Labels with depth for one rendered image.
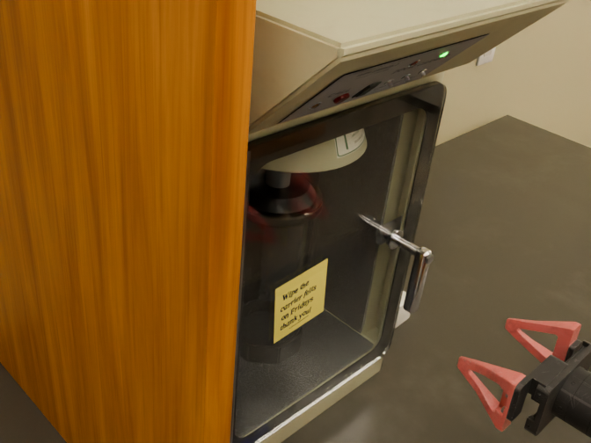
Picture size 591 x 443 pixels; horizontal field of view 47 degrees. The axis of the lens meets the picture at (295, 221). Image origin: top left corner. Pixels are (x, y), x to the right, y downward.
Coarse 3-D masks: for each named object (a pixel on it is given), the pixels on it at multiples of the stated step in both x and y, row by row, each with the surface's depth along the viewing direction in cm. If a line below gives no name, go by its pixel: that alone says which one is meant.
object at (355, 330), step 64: (320, 128) 62; (384, 128) 69; (256, 192) 60; (320, 192) 66; (384, 192) 75; (256, 256) 64; (320, 256) 72; (384, 256) 82; (256, 320) 68; (320, 320) 78; (384, 320) 90; (256, 384) 74; (320, 384) 85
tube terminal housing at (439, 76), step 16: (416, 80) 72; (432, 80) 74; (368, 96) 67; (384, 96) 69; (320, 112) 63; (336, 112) 64; (272, 128) 59; (368, 368) 96; (352, 384) 95; (336, 400) 93; (304, 416) 88; (288, 432) 87
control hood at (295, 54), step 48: (288, 0) 50; (336, 0) 51; (384, 0) 53; (432, 0) 54; (480, 0) 56; (528, 0) 58; (288, 48) 46; (336, 48) 43; (384, 48) 46; (432, 48) 54; (480, 48) 66; (288, 96) 48
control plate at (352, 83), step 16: (448, 48) 57; (464, 48) 61; (384, 64) 51; (400, 64) 54; (416, 64) 57; (432, 64) 61; (336, 80) 48; (352, 80) 51; (368, 80) 54; (384, 80) 58; (400, 80) 62; (320, 96) 51; (336, 96) 54; (352, 96) 58; (304, 112) 54
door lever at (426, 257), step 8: (400, 232) 81; (392, 240) 81; (400, 240) 81; (392, 248) 82; (408, 248) 80; (416, 248) 79; (424, 248) 79; (416, 256) 79; (424, 256) 78; (432, 256) 78; (416, 264) 79; (424, 264) 79; (416, 272) 80; (424, 272) 80; (416, 280) 80; (424, 280) 81; (408, 288) 82; (416, 288) 81; (408, 296) 82; (416, 296) 81; (408, 304) 82; (416, 304) 82
